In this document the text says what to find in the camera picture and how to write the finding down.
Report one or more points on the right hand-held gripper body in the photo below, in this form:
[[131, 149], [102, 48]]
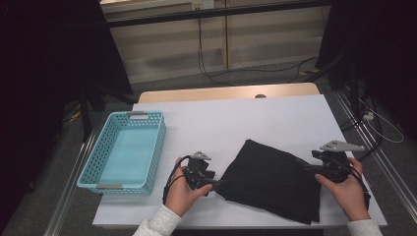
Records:
[[334, 164]]

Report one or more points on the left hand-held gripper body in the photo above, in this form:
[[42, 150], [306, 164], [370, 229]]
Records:
[[196, 173]]

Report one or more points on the black pants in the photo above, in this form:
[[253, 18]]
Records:
[[272, 183]]

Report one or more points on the light blue plastic basket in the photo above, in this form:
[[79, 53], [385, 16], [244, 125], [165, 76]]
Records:
[[128, 154]]

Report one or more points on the person's left hand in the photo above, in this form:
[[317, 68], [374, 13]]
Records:
[[182, 196]]

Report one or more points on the person's right hand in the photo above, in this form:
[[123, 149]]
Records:
[[350, 193]]

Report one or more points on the white plug adapter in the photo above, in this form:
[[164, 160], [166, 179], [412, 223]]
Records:
[[368, 116]]

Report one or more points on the black stand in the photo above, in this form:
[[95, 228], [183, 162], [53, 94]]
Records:
[[86, 114], [352, 85]]

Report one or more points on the wooden table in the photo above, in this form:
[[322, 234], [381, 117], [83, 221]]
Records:
[[213, 91]]

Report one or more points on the round table grommet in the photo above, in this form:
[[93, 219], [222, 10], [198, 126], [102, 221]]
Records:
[[260, 96]]

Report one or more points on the black curtain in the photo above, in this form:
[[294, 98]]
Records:
[[39, 65], [387, 49]]

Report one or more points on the yellow strip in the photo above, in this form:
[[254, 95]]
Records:
[[75, 116]]

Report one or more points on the black horizontal bar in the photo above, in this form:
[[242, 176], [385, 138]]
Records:
[[209, 13]]

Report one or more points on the aluminium floor rail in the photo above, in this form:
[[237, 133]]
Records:
[[70, 187], [377, 147]]

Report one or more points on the white wall socket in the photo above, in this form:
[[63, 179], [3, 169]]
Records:
[[202, 4]]

